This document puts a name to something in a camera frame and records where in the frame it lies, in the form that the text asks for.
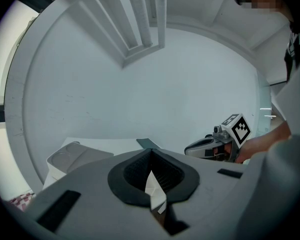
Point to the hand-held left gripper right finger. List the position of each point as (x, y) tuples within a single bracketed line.
[(202, 196)]

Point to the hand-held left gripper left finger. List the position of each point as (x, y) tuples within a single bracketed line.
[(95, 184)]

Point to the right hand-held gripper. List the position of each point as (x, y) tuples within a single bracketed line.
[(236, 131)]

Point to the white box with round recesses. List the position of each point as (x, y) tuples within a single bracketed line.
[(70, 159)]

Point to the person's right forearm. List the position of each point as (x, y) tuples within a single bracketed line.
[(265, 140)]

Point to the person's right hand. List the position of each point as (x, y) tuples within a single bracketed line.
[(225, 152)]

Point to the dark grey flat pad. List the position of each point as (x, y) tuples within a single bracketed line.
[(148, 143)]

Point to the red and white checked cloth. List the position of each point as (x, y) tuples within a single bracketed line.
[(21, 201)]

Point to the glass partition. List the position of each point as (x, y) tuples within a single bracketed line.
[(267, 104)]

